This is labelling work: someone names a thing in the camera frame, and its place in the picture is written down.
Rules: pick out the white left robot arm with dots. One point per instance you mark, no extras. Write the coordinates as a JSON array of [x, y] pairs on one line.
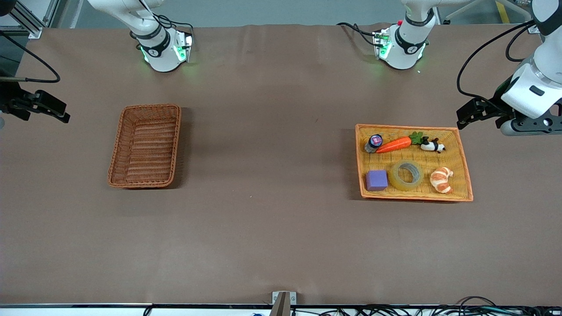
[[401, 48]]

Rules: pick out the aluminium frame profile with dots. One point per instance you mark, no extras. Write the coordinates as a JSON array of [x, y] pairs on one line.
[[524, 15], [30, 24]]

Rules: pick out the clear yellowish tape roll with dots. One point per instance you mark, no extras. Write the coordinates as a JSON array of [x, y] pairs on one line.
[[395, 180]]

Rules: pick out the black white panda figure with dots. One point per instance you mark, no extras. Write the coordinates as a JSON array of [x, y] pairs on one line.
[[430, 145]]

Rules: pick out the grey metal table bracket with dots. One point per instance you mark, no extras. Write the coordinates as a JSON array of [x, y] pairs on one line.
[[283, 303]]

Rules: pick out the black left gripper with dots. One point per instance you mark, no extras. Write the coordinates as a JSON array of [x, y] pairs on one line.
[[495, 106]]

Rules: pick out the small bottle with pink lid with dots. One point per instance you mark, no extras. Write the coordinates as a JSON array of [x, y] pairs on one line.
[[374, 141]]

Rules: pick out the brown table cover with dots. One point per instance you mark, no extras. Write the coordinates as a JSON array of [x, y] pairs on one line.
[[281, 228]]

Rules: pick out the yellow wicker basket orange rim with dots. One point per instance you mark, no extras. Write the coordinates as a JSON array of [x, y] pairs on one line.
[[456, 158]]

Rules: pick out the purple cube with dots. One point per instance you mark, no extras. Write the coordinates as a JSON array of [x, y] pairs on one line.
[[376, 181]]

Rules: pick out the orange toy carrot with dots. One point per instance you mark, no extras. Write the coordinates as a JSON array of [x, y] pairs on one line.
[[395, 144]]

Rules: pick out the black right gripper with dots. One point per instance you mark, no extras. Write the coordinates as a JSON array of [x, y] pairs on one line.
[[10, 95]]

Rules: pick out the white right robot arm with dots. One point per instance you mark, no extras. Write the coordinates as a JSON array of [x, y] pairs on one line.
[[160, 52]]

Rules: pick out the toy croissant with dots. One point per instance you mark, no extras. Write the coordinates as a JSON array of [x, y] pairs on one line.
[[441, 180]]

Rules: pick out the brown wicker basket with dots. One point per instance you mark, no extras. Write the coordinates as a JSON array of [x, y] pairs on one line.
[[145, 149]]

